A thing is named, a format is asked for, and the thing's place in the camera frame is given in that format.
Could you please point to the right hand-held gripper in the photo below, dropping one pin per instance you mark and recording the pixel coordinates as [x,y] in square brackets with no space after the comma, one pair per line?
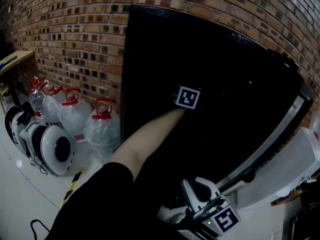
[220,216]

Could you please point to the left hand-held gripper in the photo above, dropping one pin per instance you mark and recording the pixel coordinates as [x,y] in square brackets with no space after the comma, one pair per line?
[187,96]

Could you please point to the black refrigerator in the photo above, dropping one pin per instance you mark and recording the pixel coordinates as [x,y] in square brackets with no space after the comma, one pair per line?
[200,59]

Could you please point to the person's left forearm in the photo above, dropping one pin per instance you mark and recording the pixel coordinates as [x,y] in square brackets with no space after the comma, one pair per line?
[147,139]

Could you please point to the person's white shoe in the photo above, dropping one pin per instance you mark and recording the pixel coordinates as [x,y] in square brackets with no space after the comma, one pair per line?
[170,215]

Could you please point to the reddish brown box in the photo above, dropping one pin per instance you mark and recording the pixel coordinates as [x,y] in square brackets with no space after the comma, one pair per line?
[285,199]

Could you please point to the white water dispenser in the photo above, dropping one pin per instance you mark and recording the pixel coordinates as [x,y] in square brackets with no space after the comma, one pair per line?
[282,169]

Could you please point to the person's black clothing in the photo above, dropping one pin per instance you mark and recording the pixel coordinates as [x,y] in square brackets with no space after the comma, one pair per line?
[100,209]

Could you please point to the black metal cart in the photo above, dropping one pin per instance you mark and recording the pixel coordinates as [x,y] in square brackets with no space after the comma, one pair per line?
[307,224]

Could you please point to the yellow black striped strip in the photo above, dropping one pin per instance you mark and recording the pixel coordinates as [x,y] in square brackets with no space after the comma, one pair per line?
[72,184]

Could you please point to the inverted dispenser water bottle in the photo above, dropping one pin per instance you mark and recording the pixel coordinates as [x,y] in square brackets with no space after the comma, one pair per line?
[316,129]

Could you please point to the white round device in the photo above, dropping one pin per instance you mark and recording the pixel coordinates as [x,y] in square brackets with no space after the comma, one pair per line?
[48,149]
[15,131]

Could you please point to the clear water jug red cap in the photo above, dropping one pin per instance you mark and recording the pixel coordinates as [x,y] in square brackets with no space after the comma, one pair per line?
[36,101]

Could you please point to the wooden table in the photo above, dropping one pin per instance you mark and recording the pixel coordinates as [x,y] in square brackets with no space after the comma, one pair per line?
[15,59]

